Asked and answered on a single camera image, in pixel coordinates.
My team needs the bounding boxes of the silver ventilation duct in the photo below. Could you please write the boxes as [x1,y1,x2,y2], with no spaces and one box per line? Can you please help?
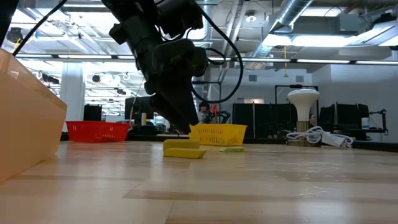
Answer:
[248,0,313,63]

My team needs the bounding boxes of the person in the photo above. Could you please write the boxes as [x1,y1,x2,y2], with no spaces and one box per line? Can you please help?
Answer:
[197,101,216,125]

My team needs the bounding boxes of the orange translucent plastic bin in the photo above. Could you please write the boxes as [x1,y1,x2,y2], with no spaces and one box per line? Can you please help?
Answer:
[0,48,68,184]

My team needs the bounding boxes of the black left camera cable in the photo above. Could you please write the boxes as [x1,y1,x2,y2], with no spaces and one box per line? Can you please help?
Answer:
[12,0,245,105]

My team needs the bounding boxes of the white lamp power cord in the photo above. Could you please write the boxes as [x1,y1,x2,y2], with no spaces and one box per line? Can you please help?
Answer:
[285,125,354,149]

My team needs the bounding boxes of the black stand frame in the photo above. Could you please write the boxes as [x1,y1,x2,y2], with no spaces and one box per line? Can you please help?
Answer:
[274,83,320,106]

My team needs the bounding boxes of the white bulb table lamp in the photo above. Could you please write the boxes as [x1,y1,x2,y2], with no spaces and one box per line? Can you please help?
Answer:
[287,88,322,147]

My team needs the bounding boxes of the red plastic basket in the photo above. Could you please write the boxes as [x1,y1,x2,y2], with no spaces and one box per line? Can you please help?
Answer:
[66,120,131,143]

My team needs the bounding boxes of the yellow hanging pendant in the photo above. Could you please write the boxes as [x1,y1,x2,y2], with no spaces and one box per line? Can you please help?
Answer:
[282,46,289,78]

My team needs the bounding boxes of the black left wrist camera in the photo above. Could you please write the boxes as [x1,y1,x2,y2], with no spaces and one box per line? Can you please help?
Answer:
[152,39,210,79]

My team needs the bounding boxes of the black partition panels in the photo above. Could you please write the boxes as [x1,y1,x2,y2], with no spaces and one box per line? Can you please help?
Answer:
[232,102,295,139]

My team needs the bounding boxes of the yellow plastic basket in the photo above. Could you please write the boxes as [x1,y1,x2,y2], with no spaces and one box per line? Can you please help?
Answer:
[188,123,249,147]

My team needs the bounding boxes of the black desk monitors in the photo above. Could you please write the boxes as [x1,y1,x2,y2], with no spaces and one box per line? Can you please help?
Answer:
[319,103,371,133]

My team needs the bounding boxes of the black computer monitor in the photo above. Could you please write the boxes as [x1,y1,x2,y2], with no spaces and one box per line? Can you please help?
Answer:
[124,95,155,126]

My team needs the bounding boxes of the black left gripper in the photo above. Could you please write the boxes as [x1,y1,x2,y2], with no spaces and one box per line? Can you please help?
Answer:
[108,15,200,134]

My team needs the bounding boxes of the white building pillar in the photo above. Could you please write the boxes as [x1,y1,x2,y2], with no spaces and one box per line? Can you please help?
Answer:
[60,62,86,133]

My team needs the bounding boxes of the pale green eraser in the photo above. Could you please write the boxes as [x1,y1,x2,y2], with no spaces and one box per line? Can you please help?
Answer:
[218,147,248,153]

